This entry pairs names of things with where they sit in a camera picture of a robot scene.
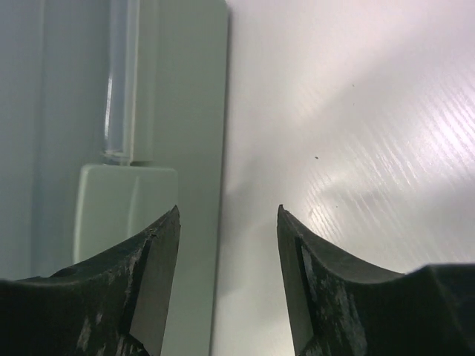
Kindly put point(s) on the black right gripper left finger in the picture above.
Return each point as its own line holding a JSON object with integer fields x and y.
{"x": 114, "y": 303}

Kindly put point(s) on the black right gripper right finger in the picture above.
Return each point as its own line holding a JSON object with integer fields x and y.
{"x": 339, "y": 304}

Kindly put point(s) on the green plastic tool box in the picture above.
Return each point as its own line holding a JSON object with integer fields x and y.
{"x": 112, "y": 114}

